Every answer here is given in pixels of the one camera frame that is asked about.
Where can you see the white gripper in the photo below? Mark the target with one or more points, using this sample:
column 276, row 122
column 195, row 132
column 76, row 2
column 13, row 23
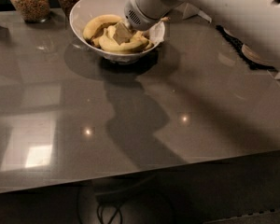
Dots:
column 142, row 19

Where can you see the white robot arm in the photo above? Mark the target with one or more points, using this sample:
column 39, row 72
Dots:
column 255, row 22

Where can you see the front bottom yellow banana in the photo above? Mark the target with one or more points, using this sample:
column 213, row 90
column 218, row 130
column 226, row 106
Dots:
column 137, row 43

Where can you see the left top yellow banana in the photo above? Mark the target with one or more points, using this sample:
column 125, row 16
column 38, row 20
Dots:
column 94, row 26

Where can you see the white napkin in bowl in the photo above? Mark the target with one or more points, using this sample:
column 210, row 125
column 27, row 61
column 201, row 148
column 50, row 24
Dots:
column 156, row 33

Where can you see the white ceramic bowl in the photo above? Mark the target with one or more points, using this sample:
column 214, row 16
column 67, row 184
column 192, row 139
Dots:
column 85, row 10

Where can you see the right long-stemmed yellow banana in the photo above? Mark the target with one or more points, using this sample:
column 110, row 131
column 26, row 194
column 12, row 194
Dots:
column 165, row 19

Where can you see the white folded card stand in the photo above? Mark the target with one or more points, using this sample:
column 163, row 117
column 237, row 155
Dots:
column 191, row 11

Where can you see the left glass cereal jar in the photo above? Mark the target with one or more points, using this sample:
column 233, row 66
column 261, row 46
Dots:
column 32, row 10

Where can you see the black rubber mat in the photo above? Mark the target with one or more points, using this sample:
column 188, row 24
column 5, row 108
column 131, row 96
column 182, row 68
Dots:
column 237, row 46

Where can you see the front stack paper plates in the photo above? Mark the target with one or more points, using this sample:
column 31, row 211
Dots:
column 253, row 56

